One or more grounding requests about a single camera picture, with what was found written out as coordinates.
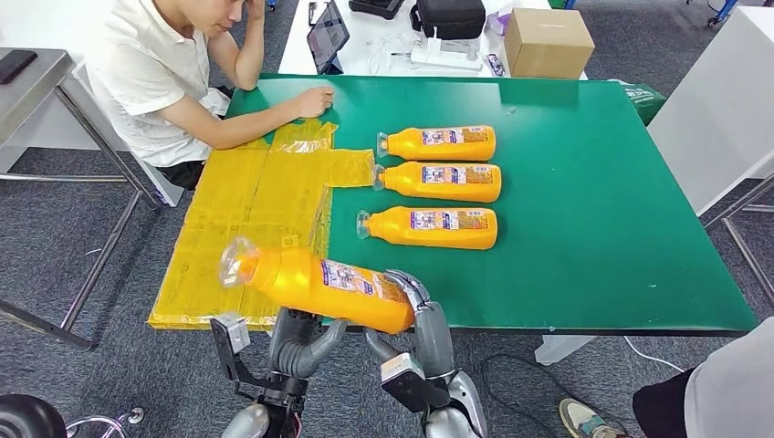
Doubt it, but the person's right hand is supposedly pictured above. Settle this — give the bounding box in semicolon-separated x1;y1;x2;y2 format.
294;86;336;120

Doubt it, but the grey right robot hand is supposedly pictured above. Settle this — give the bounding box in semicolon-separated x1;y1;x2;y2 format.
364;268;457;382

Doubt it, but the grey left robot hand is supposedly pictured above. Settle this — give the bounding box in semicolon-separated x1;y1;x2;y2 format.
267;307;349;381

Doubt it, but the orange detergent bottle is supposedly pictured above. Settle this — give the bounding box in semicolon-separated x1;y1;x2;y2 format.
371;161;503;204
355;205;499;252
218;236;418;336
375;125;497;162

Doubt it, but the black tablet on stand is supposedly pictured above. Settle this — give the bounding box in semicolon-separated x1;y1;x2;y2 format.
306;0;352;75

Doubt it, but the white desk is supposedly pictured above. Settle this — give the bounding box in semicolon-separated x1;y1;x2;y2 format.
277;0;589;81

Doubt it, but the flat black case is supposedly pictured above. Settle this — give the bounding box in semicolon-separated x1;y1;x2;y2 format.
349;0;407;21

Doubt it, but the person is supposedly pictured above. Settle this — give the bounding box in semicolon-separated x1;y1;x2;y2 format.
84;0;337;192
633;317;774;438

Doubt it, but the white table leg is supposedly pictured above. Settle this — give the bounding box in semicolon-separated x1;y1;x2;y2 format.
535;335;597;367

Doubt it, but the white power strip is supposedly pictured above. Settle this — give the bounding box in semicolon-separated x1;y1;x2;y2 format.
390;26;485;72

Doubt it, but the yellow taped cardboard sheet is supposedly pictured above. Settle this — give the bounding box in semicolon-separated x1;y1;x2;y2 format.
148;118;377;332

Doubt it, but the black zip bag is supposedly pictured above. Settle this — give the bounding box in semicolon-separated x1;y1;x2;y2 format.
410;0;488;42

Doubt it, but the white and green sneaker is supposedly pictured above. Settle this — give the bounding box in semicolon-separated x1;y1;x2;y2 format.
559;397;630;438

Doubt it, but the chrome stool base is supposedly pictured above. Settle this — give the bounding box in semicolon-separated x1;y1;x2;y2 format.
65;406;146;438

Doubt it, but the green table mat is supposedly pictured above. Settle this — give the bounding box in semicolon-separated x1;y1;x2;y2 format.
225;71;760;338

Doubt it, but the purple plastic packet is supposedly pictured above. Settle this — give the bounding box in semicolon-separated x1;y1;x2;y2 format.
485;8;515;37

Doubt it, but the brown cardboard box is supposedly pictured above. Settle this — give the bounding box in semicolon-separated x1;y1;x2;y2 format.
504;7;597;81

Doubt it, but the grey metal table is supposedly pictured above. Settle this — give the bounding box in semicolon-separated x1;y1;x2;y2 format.
0;47;163;353

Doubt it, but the black round stool seat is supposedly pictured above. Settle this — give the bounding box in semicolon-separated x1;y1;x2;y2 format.
0;393;68;438

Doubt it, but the green shopping bag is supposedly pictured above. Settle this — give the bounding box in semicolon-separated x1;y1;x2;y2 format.
611;78;668;127

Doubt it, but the white table with metal legs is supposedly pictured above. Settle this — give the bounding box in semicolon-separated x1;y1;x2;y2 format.
646;5;774;304

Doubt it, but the blue chair base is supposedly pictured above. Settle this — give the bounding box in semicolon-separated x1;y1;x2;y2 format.
685;0;742;28

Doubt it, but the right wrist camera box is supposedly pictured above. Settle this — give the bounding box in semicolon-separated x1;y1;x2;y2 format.
379;352;452;415

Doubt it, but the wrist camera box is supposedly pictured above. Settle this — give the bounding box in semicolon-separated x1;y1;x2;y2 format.
209;312;252;382
379;352;452;415

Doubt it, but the black floor cable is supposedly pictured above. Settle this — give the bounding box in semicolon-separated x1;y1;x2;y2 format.
480;353;576;427

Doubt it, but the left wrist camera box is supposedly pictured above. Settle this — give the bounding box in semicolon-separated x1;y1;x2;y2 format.
209;312;252;382

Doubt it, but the white floor cable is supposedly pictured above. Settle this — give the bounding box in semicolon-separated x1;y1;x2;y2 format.
622;336;685;374

